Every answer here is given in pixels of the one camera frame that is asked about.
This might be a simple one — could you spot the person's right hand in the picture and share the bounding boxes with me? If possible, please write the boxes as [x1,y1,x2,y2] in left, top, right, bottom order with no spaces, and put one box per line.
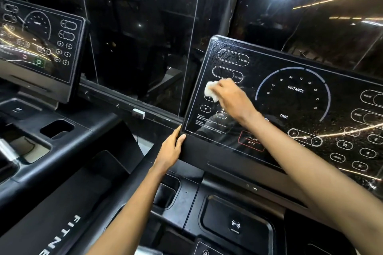
[209,77,261,128]

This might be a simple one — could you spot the person's left hand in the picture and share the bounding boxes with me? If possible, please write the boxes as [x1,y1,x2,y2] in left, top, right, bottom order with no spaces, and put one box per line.
[152,124,187,175]

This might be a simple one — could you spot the small white wipe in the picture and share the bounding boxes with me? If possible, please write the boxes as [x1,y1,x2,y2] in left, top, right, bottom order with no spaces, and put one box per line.
[203,81,222,103]

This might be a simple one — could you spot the black treadmill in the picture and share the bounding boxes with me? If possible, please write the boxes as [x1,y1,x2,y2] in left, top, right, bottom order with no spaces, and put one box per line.
[72,35,383,255]
[0,0,147,255]

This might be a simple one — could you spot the person's left forearm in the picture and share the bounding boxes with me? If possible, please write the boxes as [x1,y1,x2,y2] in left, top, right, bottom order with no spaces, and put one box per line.
[87,165,165,255]

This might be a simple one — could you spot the person's right forearm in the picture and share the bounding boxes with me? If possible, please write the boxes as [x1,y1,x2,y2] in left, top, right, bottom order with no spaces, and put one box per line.
[245,114,383,255]

